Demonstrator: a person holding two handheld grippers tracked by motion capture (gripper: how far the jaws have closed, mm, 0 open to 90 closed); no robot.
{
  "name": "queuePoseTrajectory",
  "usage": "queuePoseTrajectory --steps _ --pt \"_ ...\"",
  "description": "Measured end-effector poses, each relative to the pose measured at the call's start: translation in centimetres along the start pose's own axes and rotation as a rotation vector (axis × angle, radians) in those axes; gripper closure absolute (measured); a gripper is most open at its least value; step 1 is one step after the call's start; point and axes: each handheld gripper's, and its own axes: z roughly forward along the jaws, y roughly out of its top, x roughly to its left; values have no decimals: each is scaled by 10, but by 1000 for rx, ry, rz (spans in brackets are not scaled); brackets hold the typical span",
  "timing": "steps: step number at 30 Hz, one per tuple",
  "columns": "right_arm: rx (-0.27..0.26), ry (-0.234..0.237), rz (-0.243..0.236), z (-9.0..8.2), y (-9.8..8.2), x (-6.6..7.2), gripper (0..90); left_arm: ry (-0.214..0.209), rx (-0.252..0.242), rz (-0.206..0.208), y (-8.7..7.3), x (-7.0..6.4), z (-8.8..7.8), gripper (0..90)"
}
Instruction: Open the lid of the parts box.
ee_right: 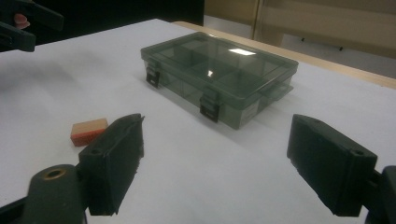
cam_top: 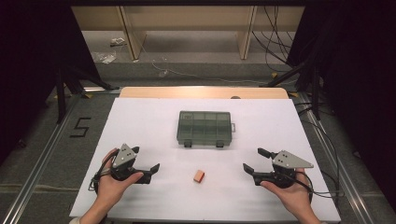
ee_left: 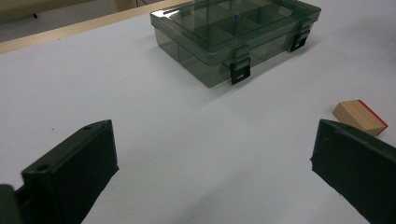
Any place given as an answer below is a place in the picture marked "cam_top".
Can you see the silver metal floor rail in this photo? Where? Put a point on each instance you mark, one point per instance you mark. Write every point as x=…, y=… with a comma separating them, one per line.
x=37, y=171
x=342, y=174

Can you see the black metal stand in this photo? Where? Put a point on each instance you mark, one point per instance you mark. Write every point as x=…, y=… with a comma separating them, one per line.
x=316, y=93
x=60, y=99

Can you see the white table sheet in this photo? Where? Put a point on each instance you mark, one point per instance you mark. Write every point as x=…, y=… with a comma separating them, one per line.
x=155, y=124

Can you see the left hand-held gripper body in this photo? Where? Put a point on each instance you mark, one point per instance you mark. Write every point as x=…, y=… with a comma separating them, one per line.
x=123, y=157

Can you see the translucent grey compartment box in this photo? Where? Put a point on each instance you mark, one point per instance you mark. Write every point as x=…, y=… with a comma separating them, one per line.
x=204, y=127

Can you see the small orange eraser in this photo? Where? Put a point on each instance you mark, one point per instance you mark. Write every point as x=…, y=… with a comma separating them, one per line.
x=198, y=176

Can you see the crumpled white litter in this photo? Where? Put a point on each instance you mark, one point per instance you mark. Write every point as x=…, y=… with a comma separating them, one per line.
x=117, y=41

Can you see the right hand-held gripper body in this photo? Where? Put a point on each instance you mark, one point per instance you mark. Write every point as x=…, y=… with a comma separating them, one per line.
x=288, y=161

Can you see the black curtain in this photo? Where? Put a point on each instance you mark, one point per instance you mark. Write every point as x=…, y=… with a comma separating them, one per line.
x=358, y=77
x=28, y=62

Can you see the person's right hand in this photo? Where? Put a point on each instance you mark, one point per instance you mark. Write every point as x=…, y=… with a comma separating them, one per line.
x=294, y=196

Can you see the clear plastic litter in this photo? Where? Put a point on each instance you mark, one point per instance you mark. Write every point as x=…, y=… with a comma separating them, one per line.
x=105, y=57

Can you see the person's left hand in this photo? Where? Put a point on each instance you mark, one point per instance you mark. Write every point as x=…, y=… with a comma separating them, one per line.
x=112, y=189

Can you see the light wooden shelf unit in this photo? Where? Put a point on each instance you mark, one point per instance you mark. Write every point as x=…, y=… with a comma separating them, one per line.
x=186, y=18

